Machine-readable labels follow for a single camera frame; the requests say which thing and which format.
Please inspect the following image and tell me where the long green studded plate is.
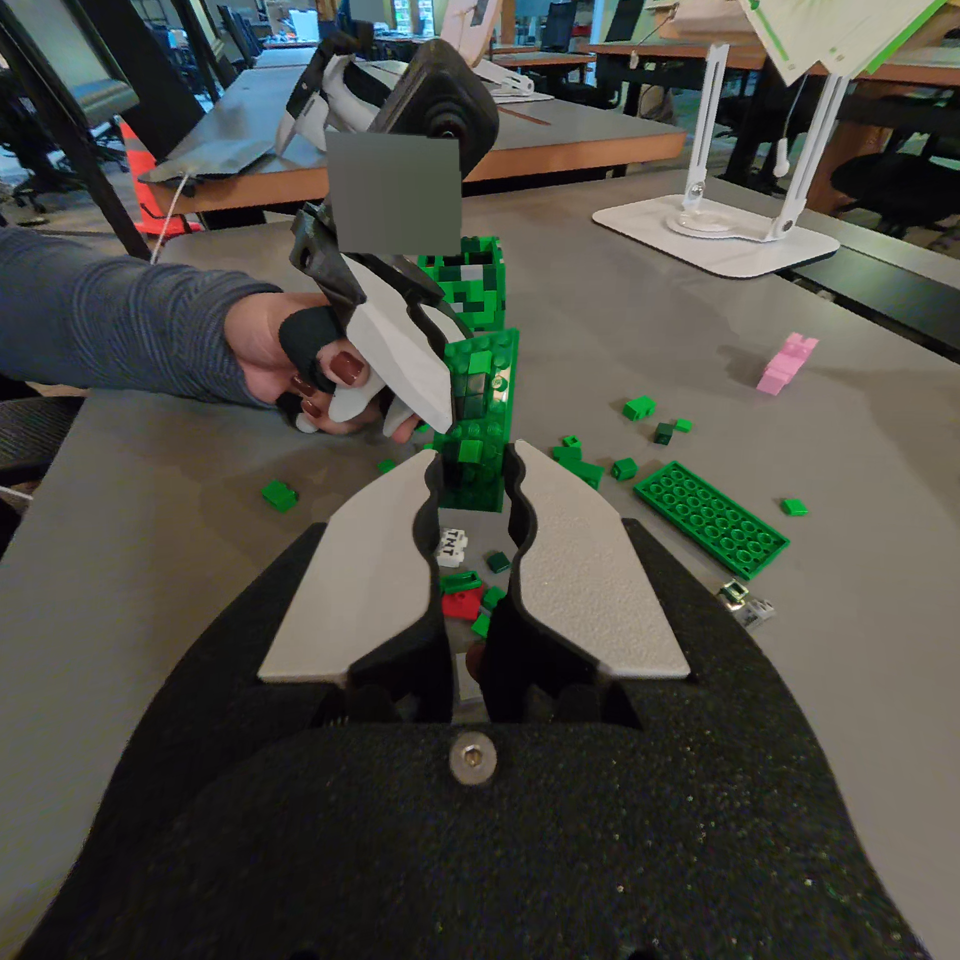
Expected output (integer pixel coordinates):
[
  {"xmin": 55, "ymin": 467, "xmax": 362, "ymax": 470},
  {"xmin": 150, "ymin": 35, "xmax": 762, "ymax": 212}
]
[{"xmin": 633, "ymin": 459, "xmax": 791, "ymax": 581}]

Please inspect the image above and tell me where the cluster of small bricks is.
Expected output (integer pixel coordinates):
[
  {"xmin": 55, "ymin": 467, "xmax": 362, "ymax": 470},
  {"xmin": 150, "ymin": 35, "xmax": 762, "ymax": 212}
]
[{"xmin": 440, "ymin": 433, "xmax": 606, "ymax": 640}]

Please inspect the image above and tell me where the black metal frame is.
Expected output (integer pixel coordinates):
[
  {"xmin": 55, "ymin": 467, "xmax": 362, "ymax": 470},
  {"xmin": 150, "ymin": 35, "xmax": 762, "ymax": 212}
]
[{"xmin": 0, "ymin": 0, "xmax": 207, "ymax": 260}]

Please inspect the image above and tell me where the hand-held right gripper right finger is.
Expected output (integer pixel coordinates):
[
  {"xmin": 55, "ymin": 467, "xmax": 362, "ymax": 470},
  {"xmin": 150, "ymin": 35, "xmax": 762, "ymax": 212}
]
[{"xmin": 478, "ymin": 439, "xmax": 693, "ymax": 697}]

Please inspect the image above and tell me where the black office chair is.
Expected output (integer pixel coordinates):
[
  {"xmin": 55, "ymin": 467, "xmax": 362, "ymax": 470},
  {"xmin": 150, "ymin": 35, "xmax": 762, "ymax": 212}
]
[{"xmin": 831, "ymin": 146, "xmax": 960, "ymax": 235}]

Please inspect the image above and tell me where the green square brick plate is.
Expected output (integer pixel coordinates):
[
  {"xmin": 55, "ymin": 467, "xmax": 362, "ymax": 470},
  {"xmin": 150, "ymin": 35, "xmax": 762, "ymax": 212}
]
[{"xmin": 433, "ymin": 327, "xmax": 521, "ymax": 515}]

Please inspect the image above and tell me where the white hanging cord toggle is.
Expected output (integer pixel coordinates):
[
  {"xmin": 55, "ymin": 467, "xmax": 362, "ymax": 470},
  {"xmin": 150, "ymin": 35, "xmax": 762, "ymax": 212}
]
[{"xmin": 772, "ymin": 75, "xmax": 810, "ymax": 180}]

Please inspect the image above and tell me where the black mesh chair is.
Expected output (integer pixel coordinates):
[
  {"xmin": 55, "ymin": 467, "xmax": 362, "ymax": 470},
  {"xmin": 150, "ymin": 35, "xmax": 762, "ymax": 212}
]
[{"xmin": 0, "ymin": 393, "xmax": 85, "ymax": 560}]

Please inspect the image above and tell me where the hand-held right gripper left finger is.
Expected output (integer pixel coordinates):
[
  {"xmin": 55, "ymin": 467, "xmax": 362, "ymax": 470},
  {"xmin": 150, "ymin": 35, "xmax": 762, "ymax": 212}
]
[{"xmin": 257, "ymin": 448, "xmax": 456, "ymax": 697}]

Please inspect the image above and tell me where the silver foil bag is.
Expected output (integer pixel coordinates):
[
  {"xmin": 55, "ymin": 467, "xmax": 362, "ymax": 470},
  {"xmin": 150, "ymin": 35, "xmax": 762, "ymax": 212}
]
[{"xmin": 137, "ymin": 137, "xmax": 277, "ymax": 202}]

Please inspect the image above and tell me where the black desk divider strip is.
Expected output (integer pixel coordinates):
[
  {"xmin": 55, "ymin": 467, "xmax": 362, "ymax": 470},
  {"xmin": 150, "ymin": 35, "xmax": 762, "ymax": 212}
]
[{"xmin": 780, "ymin": 243, "xmax": 960, "ymax": 363}]

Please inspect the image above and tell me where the person's left forearm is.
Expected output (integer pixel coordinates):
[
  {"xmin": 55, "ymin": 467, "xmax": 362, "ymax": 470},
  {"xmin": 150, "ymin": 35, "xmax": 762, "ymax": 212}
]
[{"xmin": 0, "ymin": 225, "xmax": 285, "ymax": 410}]

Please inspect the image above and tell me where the person's left hand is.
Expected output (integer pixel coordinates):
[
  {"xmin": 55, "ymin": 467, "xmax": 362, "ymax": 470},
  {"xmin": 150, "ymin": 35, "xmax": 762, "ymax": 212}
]
[{"xmin": 225, "ymin": 288, "xmax": 425, "ymax": 445}]

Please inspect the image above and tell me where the spare white black gripper tool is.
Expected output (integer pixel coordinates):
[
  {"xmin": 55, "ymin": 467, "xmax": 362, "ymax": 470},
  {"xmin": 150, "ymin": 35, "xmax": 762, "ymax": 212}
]
[{"xmin": 276, "ymin": 33, "xmax": 410, "ymax": 155}]

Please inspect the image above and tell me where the pink brick pig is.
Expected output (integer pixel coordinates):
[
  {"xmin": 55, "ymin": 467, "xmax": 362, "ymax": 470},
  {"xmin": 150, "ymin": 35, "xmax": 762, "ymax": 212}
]
[{"xmin": 756, "ymin": 333, "xmax": 820, "ymax": 397}]

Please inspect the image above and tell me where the grey table with wooden edge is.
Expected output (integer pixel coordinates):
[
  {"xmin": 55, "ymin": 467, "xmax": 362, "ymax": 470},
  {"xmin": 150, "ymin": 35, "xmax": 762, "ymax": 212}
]
[{"xmin": 138, "ymin": 45, "xmax": 689, "ymax": 219}]

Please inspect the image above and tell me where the white book stand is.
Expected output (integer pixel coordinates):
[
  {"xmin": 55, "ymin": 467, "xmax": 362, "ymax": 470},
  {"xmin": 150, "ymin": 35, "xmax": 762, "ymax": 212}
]
[{"xmin": 591, "ymin": 41, "xmax": 852, "ymax": 280}]

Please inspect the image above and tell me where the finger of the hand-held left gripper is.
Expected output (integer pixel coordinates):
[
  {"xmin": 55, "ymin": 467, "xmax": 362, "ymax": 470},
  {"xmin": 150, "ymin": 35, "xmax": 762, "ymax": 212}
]
[
  {"xmin": 341, "ymin": 253, "xmax": 457, "ymax": 436},
  {"xmin": 393, "ymin": 258, "xmax": 475, "ymax": 376}
]

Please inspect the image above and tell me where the orange traffic cone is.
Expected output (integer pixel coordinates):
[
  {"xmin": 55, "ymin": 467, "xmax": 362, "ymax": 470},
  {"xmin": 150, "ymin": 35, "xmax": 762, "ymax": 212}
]
[{"xmin": 118, "ymin": 120, "xmax": 205, "ymax": 240}]

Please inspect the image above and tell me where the grey desk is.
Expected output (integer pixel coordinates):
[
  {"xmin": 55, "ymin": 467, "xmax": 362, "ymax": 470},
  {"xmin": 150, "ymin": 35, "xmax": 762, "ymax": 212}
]
[{"xmin": 0, "ymin": 171, "xmax": 960, "ymax": 960}]

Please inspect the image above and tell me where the green pixel-pattern brick box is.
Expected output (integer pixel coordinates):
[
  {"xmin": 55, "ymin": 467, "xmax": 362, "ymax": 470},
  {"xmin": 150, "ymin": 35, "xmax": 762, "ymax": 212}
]
[{"xmin": 416, "ymin": 234, "xmax": 507, "ymax": 333}]

